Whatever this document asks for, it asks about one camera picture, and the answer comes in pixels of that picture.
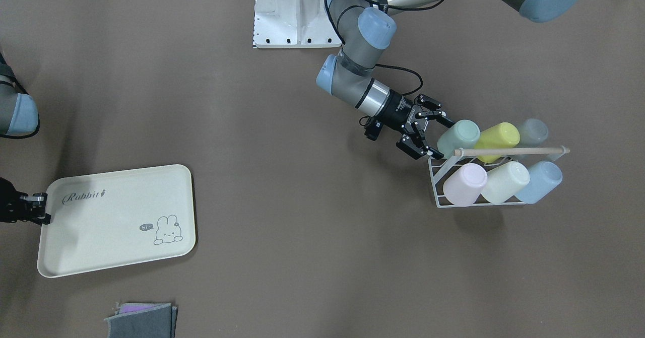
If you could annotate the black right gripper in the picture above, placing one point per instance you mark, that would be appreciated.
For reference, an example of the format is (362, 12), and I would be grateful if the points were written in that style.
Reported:
(11, 208)

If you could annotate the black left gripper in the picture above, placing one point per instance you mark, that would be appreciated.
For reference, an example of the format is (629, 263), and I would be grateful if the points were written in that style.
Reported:
(399, 111)

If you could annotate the green plastic cup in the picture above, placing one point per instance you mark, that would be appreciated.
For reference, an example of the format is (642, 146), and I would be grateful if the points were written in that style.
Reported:
(463, 134)

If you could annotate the cream rabbit tray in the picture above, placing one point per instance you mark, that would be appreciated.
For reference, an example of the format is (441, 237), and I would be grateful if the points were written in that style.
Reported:
(117, 218)

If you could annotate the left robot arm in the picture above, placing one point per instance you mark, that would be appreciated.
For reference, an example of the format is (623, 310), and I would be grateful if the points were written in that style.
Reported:
(366, 28)

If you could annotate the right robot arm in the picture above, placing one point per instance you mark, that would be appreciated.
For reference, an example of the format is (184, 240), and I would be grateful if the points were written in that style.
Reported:
(19, 120)

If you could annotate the pink plastic cup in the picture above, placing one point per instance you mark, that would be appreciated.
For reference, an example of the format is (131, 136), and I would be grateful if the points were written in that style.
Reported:
(464, 187)

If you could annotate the yellow plastic cup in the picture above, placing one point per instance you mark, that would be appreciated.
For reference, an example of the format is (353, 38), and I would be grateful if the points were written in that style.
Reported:
(501, 136)

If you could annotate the cream plastic cup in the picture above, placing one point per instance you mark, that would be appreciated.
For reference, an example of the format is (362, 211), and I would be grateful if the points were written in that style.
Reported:
(505, 181)

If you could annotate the grey plastic cup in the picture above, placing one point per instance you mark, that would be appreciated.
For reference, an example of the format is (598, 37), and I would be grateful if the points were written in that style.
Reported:
(532, 133)

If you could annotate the blue plastic cup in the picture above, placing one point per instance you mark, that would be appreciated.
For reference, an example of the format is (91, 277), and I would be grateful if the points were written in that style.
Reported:
(544, 177)

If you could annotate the grey folded cloth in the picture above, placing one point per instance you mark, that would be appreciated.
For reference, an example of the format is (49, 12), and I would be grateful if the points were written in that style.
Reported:
(143, 320)

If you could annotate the white wire cup rack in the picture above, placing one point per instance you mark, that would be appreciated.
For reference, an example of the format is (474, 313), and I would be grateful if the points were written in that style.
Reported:
(488, 159)

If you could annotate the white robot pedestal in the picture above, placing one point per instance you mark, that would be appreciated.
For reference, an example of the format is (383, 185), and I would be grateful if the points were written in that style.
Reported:
(292, 23)

